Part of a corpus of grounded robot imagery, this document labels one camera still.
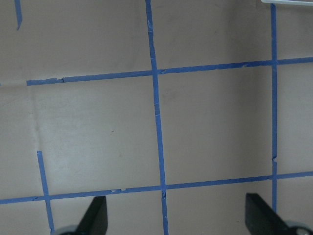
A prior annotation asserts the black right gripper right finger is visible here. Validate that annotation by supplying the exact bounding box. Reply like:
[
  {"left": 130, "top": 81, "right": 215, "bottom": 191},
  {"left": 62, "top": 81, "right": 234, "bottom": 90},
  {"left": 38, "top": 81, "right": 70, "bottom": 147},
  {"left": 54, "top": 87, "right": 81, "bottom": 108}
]
[{"left": 245, "top": 193, "right": 293, "bottom": 235}]

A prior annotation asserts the white wire cup rack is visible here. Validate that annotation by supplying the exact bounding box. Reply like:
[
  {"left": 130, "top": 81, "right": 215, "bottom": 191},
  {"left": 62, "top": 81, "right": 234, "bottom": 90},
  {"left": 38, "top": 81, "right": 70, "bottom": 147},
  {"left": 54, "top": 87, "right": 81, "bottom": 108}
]
[{"left": 261, "top": 0, "right": 313, "bottom": 6}]

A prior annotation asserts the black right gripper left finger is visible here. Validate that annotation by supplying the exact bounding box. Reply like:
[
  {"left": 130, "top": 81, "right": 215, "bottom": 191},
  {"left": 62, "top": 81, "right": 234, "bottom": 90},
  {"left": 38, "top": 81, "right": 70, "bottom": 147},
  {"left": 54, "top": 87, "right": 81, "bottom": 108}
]
[{"left": 74, "top": 196, "right": 108, "bottom": 235}]

